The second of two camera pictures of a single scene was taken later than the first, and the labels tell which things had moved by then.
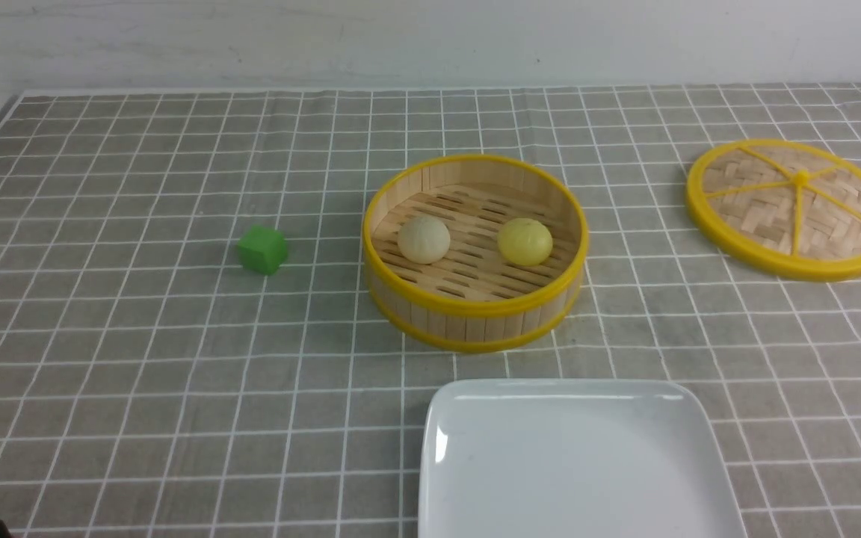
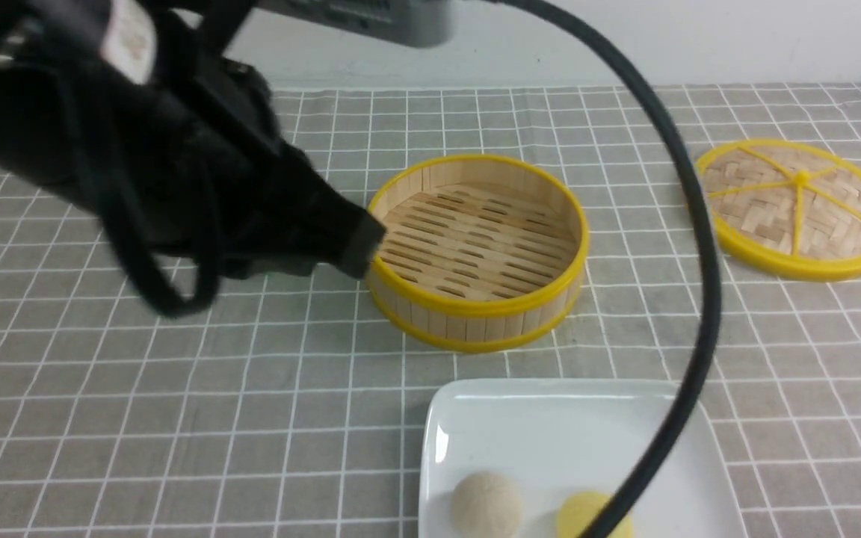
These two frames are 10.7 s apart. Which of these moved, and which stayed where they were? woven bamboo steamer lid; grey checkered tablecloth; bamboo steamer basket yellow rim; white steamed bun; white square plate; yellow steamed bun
Moved: yellow steamed bun; white steamed bun
Stayed: white square plate; woven bamboo steamer lid; bamboo steamer basket yellow rim; grey checkered tablecloth
